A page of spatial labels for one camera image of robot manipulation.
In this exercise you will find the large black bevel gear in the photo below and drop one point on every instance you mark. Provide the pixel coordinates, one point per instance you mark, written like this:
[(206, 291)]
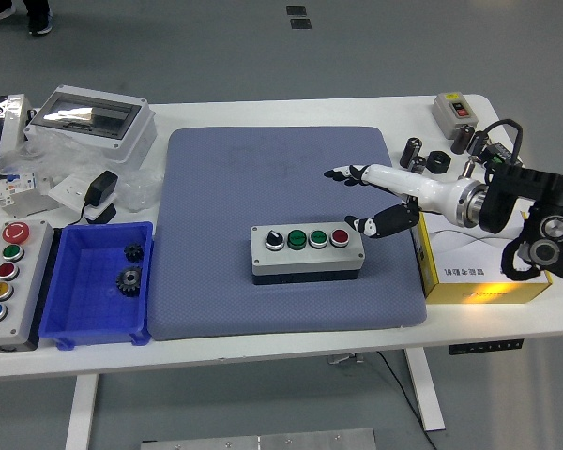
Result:
[(129, 280)]

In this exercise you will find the black power adapter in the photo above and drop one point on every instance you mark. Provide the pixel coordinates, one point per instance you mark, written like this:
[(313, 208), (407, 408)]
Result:
[(101, 187)]

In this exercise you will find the grey red-black switch box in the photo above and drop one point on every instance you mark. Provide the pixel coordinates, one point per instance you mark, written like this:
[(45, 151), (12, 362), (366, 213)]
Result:
[(452, 115)]

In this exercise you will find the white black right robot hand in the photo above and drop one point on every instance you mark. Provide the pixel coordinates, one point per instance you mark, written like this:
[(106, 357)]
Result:
[(403, 180)]

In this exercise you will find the black table control panel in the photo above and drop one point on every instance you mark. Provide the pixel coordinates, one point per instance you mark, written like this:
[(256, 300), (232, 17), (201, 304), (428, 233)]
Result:
[(485, 347)]

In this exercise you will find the small black bevel gear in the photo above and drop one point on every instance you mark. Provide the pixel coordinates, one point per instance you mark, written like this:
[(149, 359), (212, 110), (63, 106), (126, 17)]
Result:
[(133, 251)]

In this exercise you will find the blue-grey mat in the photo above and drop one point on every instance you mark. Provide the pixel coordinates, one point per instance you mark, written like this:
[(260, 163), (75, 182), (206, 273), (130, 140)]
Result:
[(216, 187)]

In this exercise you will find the grey four-button control box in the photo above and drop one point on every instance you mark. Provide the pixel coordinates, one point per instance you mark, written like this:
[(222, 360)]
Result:
[(305, 258)]

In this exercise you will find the blue plastic bin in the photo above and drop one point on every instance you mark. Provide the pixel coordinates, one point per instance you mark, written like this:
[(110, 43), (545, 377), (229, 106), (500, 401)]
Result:
[(89, 309)]

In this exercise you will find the black floor plate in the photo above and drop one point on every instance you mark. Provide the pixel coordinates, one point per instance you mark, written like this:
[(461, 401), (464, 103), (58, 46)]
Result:
[(300, 24), (296, 10)]

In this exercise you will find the white circuit breaker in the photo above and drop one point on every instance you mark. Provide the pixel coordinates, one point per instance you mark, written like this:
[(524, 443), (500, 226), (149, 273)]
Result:
[(23, 192)]

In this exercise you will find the grey enclosure with clear lid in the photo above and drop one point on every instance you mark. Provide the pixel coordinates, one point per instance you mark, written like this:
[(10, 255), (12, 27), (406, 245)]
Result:
[(94, 117)]

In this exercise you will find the grey five-button control box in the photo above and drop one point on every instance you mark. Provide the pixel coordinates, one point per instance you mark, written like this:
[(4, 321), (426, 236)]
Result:
[(25, 281)]

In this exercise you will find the white table leg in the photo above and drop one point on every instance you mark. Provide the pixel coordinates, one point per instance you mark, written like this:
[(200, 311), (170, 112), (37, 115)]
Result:
[(80, 412), (424, 389)]

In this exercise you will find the large clear plastic bag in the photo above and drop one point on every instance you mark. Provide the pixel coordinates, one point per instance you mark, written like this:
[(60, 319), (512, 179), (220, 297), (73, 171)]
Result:
[(61, 157)]

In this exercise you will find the black module with green terminal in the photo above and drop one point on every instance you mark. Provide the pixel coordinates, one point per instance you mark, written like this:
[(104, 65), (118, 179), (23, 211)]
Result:
[(499, 152)]

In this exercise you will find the small clear plastic bag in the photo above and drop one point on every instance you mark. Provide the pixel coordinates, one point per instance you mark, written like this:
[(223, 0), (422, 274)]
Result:
[(138, 190)]

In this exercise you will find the grey metal bracket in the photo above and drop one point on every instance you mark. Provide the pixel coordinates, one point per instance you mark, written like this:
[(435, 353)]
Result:
[(345, 359)]

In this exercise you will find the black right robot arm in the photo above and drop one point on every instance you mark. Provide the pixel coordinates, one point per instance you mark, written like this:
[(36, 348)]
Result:
[(521, 192)]

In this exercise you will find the white wall socket plate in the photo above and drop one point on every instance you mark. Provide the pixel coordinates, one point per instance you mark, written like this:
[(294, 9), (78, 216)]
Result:
[(68, 190)]

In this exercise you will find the black cylinder capacitor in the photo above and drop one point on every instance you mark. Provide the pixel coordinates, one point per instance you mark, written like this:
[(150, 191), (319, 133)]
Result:
[(411, 151), (462, 138), (476, 143), (418, 165)]

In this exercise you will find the white yellow cardboard box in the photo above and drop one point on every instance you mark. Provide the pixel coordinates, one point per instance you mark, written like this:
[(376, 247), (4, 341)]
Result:
[(464, 253)]

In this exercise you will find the black hex nut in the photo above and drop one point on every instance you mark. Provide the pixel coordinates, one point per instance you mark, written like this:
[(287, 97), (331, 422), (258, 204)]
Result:
[(438, 161)]

